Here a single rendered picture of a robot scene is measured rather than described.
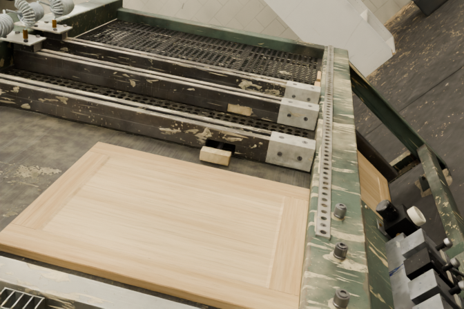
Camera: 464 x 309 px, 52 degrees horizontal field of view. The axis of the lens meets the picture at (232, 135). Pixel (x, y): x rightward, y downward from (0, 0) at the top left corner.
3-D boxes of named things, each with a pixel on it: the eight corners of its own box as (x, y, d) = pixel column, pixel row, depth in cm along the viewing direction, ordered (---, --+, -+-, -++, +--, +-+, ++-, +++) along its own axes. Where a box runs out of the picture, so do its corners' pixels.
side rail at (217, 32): (320, 70, 242) (324, 49, 237) (116, 30, 255) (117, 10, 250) (320, 65, 249) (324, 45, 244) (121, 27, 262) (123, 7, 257)
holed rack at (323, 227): (329, 239, 96) (330, 237, 96) (315, 236, 96) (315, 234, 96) (333, 47, 243) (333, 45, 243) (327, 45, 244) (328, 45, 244)
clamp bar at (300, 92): (315, 112, 171) (331, 47, 161) (14, 50, 185) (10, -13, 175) (317, 102, 180) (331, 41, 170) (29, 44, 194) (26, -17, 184)
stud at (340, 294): (346, 312, 79) (351, 299, 77) (331, 309, 79) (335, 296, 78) (346, 302, 81) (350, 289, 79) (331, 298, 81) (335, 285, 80)
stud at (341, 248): (345, 262, 90) (349, 250, 89) (332, 259, 90) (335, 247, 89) (344, 254, 92) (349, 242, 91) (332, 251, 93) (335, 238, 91)
